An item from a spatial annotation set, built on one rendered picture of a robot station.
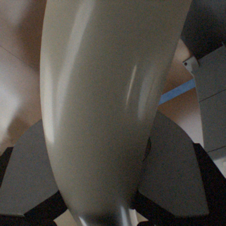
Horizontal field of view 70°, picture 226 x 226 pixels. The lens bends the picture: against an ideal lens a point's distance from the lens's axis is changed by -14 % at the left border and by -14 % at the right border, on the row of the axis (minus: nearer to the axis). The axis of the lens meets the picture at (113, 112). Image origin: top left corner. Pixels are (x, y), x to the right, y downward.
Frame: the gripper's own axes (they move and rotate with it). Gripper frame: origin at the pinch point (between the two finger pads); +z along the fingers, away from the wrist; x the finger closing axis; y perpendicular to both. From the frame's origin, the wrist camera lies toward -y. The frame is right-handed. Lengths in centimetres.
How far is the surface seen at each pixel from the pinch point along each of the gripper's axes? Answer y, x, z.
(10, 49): 20, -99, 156
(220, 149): 55, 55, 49
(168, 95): 71, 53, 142
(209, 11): -10, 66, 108
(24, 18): -7, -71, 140
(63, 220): 589, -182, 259
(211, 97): 42, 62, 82
